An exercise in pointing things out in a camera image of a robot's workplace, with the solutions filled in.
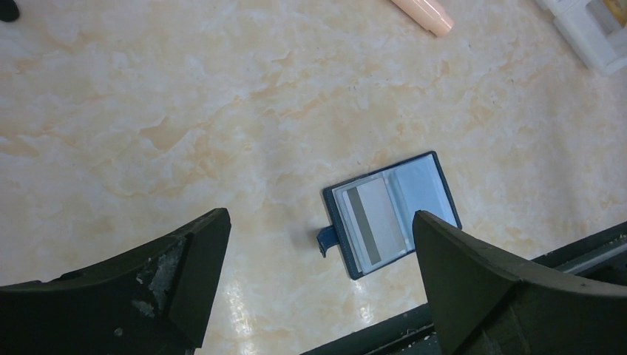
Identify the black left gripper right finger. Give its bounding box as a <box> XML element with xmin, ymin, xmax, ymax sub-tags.
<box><xmin>413</xmin><ymin>211</ymin><xmax>626</xmax><ymax>354</ymax></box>

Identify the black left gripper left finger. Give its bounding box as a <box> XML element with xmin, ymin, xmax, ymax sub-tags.
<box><xmin>1</xmin><ymin>208</ymin><xmax>231</xmax><ymax>354</ymax></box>

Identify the grey magnetic stripe card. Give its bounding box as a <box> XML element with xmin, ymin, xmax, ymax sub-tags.
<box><xmin>337</xmin><ymin>177</ymin><xmax>407</xmax><ymax>274</ymax></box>

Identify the blue card holder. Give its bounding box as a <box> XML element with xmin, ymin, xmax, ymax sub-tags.
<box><xmin>316</xmin><ymin>151</ymin><xmax>462</xmax><ymax>280</ymax></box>

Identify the white plastic divided tray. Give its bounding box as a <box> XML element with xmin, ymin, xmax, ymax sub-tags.
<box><xmin>536</xmin><ymin>0</ymin><xmax>626</xmax><ymax>75</ymax></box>

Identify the pink tapered stick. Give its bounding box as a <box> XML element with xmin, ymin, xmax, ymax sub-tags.
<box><xmin>392</xmin><ymin>0</ymin><xmax>454</xmax><ymax>37</ymax></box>

